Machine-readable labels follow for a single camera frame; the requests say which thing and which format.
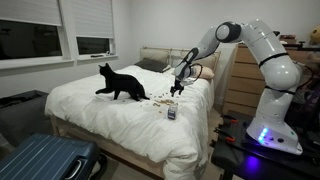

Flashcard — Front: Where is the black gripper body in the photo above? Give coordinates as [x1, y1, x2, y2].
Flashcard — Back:
[172, 79, 185, 91]

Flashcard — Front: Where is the bed with white duvet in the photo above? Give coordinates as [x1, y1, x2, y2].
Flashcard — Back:
[44, 64, 216, 180]

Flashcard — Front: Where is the pink pillow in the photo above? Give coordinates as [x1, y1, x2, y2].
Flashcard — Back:
[191, 64, 216, 80]

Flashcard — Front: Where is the dark gray pillow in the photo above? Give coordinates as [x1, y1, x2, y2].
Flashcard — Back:
[134, 57, 172, 74]

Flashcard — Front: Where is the beige upholstered headboard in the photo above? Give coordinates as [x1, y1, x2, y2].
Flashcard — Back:
[139, 46, 222, 73]

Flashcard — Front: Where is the black cat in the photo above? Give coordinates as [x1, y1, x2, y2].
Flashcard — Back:
[95, 62, 151, 102]

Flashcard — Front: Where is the orange and black bar clamp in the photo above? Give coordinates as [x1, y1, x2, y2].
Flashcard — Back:
[219, 114, 240, 125]
[213, 127, 238, 145]

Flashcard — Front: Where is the wooden chest of drawers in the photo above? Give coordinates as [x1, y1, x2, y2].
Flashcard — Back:
[221, 42, 317, 117]

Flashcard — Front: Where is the short white window sill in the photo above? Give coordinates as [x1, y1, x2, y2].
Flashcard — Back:
[77, 54, 119, 66]

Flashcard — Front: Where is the black robot table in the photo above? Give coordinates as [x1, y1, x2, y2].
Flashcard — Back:
[210, 109, 320, 180]

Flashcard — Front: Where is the narrow dark window pane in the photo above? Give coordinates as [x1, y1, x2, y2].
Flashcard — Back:
[75, 35, 113, 56]

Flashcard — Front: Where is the narrow white roller blind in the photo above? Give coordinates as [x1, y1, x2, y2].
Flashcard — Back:
[71, 0, 115, 39]

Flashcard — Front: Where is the long white window sill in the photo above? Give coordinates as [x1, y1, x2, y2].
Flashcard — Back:
[0, 58, 75, 70]

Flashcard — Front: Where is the yellow plush toy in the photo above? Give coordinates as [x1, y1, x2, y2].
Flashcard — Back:
[309, 25, 320, 46]

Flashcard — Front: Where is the blue hard-shell suitcase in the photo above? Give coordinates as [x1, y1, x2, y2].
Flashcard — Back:
[0, 133, 108, 180]

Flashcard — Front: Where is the dark gray ottoman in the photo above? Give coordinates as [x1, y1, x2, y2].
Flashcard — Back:
[0, 89, 56, 148]

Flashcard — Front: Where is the wide dark window pane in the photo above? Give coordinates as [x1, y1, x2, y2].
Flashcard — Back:
[0, 19, 64, 61]

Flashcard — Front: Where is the black cloth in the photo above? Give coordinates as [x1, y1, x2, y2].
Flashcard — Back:
[0, 91, 44, 109]

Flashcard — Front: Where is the wide white roller blind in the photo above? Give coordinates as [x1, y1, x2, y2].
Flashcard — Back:
[0, 0, 63, 27]

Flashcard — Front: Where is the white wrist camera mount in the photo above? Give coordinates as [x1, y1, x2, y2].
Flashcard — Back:
[182, 77, 198, 86]

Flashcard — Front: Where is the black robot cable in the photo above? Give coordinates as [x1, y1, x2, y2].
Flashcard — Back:
[189, 62, 204, 83]

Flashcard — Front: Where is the light wooden bed frame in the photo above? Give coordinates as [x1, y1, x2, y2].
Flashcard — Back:
[49, 114, 166, 179]

